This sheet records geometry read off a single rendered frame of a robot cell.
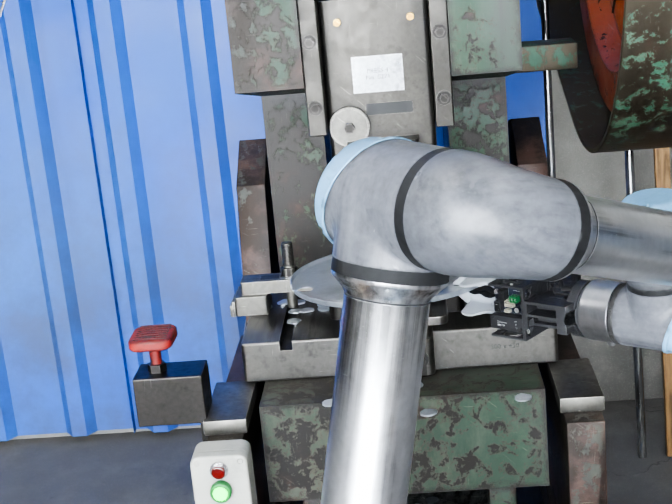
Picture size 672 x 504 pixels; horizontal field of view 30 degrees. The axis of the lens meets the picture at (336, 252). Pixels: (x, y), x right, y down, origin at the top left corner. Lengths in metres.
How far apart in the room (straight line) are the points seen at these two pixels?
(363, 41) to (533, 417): 0.56
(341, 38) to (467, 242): 0.70
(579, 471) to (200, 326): 1.63
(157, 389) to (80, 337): 1.51
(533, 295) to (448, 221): 0.50
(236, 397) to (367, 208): 0.68
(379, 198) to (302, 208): 0.92
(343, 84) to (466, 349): 0.41
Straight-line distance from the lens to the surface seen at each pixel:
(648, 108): 1.60
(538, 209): 1.11
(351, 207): 1.18
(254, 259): 2.15
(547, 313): 1.57
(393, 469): 1.24
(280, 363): 1.81
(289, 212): 2.07
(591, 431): 1.69
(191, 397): 1.72
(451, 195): 1.10
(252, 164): 2.19
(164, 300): 3.16
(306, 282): 1.78
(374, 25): 1.75
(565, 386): 1.74
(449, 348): 1.79
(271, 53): 1.71
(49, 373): 3.29
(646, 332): 1.51
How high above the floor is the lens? 1.33
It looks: 16 degrees down
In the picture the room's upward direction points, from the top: 5 degrees counter-clockwise
